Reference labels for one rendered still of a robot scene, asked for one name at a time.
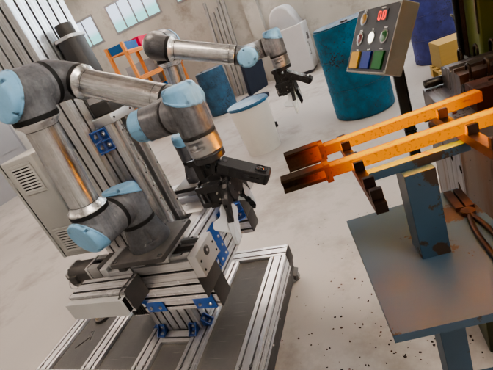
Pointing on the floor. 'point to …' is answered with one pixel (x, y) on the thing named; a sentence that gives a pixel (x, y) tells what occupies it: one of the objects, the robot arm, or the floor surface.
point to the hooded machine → (295, 38)
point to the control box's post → (403, 103)
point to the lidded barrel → (255, 124)
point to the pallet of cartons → (442, 53)
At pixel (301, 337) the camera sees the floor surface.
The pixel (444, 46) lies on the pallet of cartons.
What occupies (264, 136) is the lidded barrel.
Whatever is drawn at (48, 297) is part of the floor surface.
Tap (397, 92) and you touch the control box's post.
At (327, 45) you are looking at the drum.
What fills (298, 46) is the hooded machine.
